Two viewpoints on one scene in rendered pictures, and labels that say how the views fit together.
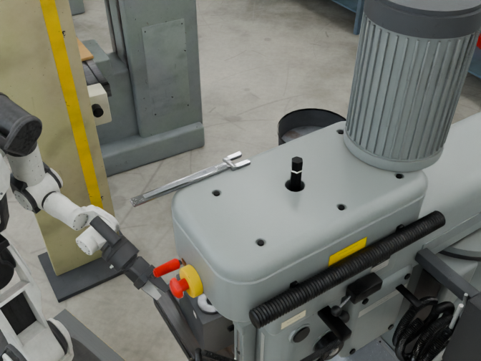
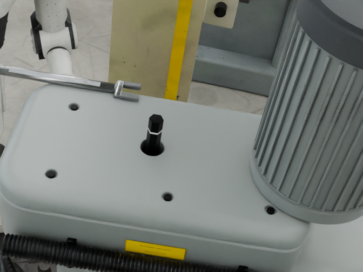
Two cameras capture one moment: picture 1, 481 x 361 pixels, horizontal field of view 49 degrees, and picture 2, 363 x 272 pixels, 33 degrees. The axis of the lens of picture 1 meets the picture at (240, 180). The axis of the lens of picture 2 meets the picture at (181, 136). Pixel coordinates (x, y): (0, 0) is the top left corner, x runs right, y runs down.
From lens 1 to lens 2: 0.51 m
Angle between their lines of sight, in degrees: 23
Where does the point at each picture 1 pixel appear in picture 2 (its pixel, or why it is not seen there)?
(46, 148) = (145, 19)
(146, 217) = not seen: hidden behind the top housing
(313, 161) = (200, 137)
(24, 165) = (41, 7)
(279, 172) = not seen: hidden behind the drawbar
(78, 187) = (159, 73)
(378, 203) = (211, 219)
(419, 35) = (318, 42)
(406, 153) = (287, 189)
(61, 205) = (58, 63)
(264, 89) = not seen: outside the picture
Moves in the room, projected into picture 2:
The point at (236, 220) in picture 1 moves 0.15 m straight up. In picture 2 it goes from (56, 141) to (55, 63)
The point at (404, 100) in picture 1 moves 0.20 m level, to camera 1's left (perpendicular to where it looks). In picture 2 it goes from (291, 119) to (171, 47)
